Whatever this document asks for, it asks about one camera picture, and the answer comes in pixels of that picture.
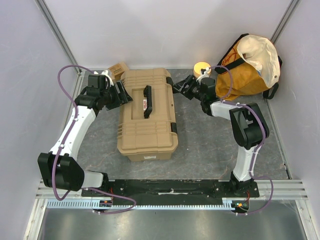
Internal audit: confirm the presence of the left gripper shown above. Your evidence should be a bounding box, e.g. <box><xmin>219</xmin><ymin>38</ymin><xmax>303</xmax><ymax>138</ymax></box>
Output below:
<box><xmin>100</xmin><ymin>80</ymin><xmax>133</xmax><ymax>111</ymax></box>

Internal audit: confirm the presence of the tan plastic tool box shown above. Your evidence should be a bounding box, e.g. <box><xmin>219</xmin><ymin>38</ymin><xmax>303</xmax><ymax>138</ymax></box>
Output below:
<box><xmin>117</xmin><ymin>68</ymin><xmax>178</xmax><ymax>162</ymax></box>

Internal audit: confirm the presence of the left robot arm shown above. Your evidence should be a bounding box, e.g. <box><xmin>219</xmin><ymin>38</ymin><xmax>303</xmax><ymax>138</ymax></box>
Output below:
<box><xmin>37</xmin><ymin>73</ymin><xmax>133</xmax><ymax>197</ymax></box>

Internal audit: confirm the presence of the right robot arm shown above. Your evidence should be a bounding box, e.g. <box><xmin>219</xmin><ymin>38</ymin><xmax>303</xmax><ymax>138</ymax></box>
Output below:
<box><xmin>172</xmin><ymin>74</ymin><xmax>270</xmax><ymax>197</ymax></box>

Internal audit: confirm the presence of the small cardboard box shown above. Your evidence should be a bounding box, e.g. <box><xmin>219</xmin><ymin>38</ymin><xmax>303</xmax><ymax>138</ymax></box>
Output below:
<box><xmin>108</xmin><ymin>62</ymin><xmax>129</xmax><ymax>81</ymax></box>

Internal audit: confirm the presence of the yellow round sponge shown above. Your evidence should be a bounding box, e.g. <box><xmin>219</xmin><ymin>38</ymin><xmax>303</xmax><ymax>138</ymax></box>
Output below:
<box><xmin>193</xmin><ymin>61</ymin><xmax>211</xmax><ymax>78</ymax></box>

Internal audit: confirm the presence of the yellow and cream tote bag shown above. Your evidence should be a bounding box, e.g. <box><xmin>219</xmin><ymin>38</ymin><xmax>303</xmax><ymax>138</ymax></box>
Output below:
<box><xmin>214</xmin><ymin>33</ymin><xmax>283</xmax><ymax>101</ymax></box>

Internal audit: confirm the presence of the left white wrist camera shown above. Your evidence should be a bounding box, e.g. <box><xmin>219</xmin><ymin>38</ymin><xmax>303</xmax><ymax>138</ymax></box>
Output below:
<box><xmin>101</xmin><ymin>69</ymin><xmax>114</xmax><ymax>86</ymax></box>

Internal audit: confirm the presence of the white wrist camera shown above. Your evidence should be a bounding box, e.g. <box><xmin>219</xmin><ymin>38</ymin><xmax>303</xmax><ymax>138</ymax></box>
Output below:
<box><xmin>196</xmin><ymin>67</ymin><xmax>211</xmax><ymax>83</ymax></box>
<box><xmin>101</xmin><ymin>69</ymin><xmax>114</xmax><ymax>86</ymax></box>

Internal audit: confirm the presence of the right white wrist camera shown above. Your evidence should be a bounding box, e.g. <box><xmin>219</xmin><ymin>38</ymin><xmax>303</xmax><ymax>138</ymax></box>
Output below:
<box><xmin>196</xmin><ymin>67</ymin><xmax>211</xmax><ymax>83</ymax></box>

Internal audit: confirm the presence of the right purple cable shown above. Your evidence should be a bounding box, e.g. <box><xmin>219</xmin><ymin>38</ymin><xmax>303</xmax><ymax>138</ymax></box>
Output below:
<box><xmin>206</xmin><ymin>65</ymin><xmax>274</xmax><ymax>216</ymax></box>

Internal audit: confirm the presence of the purple cable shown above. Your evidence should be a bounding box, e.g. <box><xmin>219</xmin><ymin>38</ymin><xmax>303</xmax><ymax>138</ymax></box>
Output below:
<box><xmin>52</xmin><ymin>64</ymin><xmax>137</xmax><ymax>215</ymax></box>
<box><xmin>206</xmin><ymin>65</ymin><xmax>274</xmax><ymax>216</ymax></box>

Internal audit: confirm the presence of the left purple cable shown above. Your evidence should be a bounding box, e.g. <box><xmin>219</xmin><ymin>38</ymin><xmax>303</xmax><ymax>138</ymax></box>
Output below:
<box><xmin>52</xmin><ymin>64</ymin><xmax>137</xmax><ymax>215</ymax></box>

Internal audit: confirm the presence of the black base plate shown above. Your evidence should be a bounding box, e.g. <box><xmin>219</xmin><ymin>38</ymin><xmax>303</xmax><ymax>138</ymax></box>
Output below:
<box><xmin>81</xmin><ymin>178</ymin><xmax>261</xmax><ymax>206</ymax></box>

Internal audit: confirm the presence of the slotted cable duct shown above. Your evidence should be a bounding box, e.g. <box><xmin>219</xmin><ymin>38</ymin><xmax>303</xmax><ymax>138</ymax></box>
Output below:
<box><xmin>46</xmin><ymin>199</ymin><xmax>239</xmax><ymax>211</ymax></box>

